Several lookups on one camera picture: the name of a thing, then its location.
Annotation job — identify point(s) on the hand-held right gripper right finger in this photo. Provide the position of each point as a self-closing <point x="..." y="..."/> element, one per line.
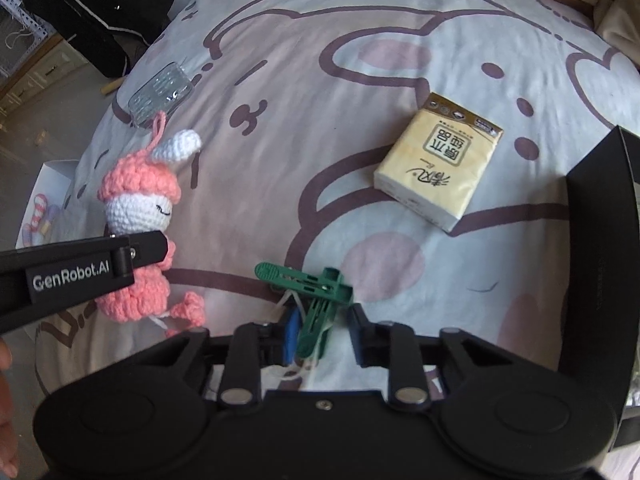
<point x="356" y="337"/>

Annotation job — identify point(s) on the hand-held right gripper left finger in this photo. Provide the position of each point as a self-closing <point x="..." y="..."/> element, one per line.
<point x="291" y="337"/>

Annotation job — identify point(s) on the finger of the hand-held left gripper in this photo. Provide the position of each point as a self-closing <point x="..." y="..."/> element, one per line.
<point x="147" y="250"/>

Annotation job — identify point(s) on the green clothespin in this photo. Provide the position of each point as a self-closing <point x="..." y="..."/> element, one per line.
<point x="312" y="330"/>
<point x="280" y="274"/>

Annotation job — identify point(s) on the pink crochet bunny doll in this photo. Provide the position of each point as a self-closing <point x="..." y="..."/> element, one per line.
<point x="135" y="195"/>

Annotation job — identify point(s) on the clear plastic case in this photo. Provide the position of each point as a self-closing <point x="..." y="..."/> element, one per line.
<point x="160" y="92"/>

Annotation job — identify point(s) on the yellow tissue pack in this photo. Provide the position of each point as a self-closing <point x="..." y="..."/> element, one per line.
<point x="435" y="170"/>

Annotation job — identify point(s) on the black cardboard box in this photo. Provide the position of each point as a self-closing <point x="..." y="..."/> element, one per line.
<point x="600" y="260"/>

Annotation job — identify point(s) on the person's left hand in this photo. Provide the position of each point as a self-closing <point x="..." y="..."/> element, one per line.
<point x="5" y="410"/>

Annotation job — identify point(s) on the pastel striped crochet toy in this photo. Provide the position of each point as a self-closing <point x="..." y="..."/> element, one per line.
<point x="37" y="215"/>

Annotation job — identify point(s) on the white cardboard box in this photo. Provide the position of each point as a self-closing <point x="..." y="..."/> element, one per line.
<point x="55" y="175"/>

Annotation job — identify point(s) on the white drawer cabinet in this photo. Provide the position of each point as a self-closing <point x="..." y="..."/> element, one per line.
<point x="40" y="75"/>

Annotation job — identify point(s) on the bear print bed sheet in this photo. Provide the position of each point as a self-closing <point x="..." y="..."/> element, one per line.
<point x="350" y="110"/>

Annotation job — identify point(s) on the black jacket white trim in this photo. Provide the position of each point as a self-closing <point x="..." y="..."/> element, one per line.
<point x="100" y="5"/>

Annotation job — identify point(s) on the white pegboard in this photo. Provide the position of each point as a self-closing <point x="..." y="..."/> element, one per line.
<point x="20" y="25"/>

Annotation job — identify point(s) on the beige curtain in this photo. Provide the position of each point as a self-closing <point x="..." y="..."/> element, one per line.
<point x="620" y="25"/>

